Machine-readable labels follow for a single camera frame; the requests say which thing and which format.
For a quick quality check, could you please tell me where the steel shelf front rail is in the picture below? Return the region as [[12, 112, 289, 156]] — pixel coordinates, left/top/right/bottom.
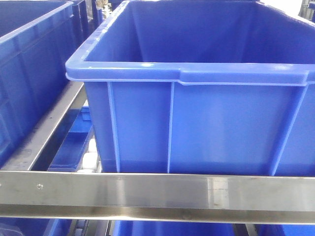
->
[[0, 171, 315, 224]]

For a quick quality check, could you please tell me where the central blue target bin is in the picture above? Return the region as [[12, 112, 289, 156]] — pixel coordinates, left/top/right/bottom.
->
[[66, 0, 315, 177]]

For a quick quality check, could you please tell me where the left neighbouring blue bin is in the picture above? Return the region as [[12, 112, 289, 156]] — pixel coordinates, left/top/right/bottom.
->
[[0, 0, 77, 164]]

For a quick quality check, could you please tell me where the blue bin below rail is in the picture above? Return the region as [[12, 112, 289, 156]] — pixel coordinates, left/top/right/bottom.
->
[[113, 221, 235, 236]]

